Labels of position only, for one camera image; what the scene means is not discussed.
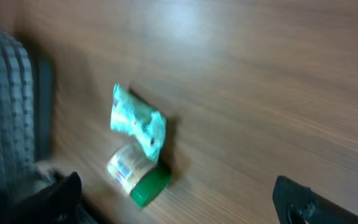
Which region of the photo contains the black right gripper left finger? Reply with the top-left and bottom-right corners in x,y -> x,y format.
0,172 -> 82,224

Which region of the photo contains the mint green wipes packet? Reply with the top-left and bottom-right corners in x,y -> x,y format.
110,83 -> 167,163

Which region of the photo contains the jar with green lid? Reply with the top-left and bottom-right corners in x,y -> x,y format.
106,142 -> 172,208

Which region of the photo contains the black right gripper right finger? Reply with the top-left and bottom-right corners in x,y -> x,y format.
272,175 -> 358,224

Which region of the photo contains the grey plastic basket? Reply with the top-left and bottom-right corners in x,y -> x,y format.
0,31 -> 55,192

